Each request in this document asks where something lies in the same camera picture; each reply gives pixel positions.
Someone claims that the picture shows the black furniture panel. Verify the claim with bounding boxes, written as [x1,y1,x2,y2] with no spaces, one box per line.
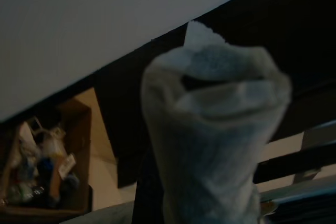
[254,144,336,184]

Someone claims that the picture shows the black door frame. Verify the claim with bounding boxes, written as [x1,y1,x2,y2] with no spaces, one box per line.
[0,19,190,133]

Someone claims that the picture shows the left gripper sock-covered right finger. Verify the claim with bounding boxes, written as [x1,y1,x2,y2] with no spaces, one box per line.
[140,20,292,224]

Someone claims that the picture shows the brown cardboard box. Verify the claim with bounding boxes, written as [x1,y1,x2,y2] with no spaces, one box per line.
[0,98,93,217]

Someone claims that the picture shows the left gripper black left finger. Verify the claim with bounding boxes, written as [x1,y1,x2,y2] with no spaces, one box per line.
[131,152,169,224]

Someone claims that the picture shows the white paper tag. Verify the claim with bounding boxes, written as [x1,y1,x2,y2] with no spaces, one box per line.
[59,154,77,177]

